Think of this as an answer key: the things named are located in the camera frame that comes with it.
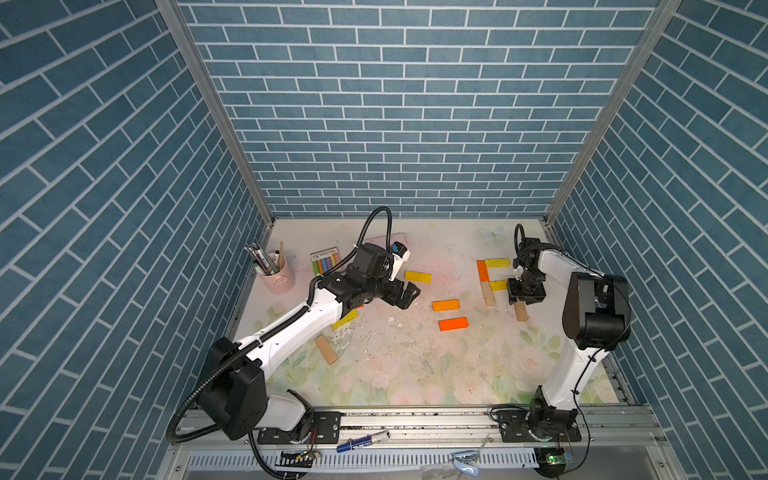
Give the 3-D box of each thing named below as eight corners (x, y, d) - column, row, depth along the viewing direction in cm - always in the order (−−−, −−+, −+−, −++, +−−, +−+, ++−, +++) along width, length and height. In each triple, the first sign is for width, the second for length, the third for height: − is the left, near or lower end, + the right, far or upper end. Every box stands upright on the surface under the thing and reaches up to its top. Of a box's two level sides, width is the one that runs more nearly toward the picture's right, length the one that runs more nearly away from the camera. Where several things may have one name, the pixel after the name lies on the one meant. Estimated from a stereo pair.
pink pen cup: (268, 289, 101) (258, 273, 94) (292, 271, 106) (284, 256, 99) (279, 301, 98) (270, 286, 91) (303, 283, 103) (297, 267, 96)
